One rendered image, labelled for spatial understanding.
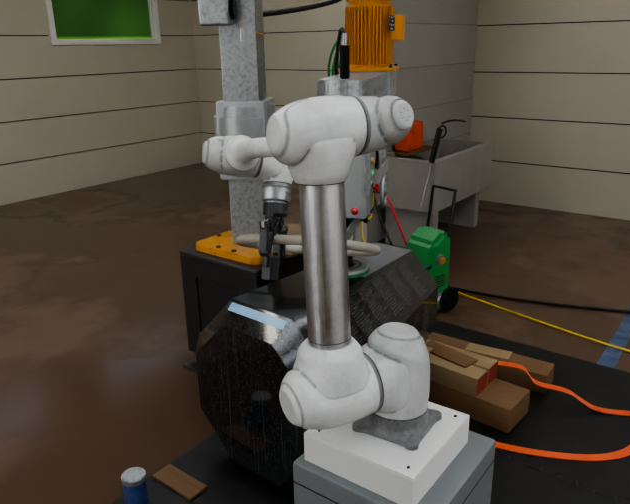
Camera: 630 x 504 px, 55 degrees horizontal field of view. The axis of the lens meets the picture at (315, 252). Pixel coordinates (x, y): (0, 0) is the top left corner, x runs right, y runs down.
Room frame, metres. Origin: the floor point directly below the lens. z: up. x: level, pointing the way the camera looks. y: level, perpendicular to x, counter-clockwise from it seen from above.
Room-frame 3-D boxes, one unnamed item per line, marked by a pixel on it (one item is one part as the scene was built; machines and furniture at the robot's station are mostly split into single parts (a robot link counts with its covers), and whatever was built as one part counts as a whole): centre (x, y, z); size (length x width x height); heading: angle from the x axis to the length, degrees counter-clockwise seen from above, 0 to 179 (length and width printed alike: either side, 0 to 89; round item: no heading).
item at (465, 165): (5.85, -1.19, 0.43); 1.30 x 0.62 x 0.86; 143
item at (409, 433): (1.38, -0.22, 0.91); 0.22 x 0.18 x 0.06; 147
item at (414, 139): (5.88, -0.95, 0.99); 0.50 x 0.22 x 0.33; 143
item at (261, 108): (3.32, 0.35, 1.35); 0.35 x 0.35 x 0.41
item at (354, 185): (2.67, -0.15, 1.32); 0.36 x 0.22 x 0.45; 166
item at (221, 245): (3.32, 0.35, 0.76); 0.49 x 0.49 x 0.05; 52
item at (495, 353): (3.13, -0.99, 0.13); 0.25 x 0.10 x 0.01; 60
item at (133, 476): (2.11, 0.78, 0.08); 0.10 x 0.10 x 0.13
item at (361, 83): (2.94, -0.22, 1.62); 0.96 x 0.25 x 0.17; 166
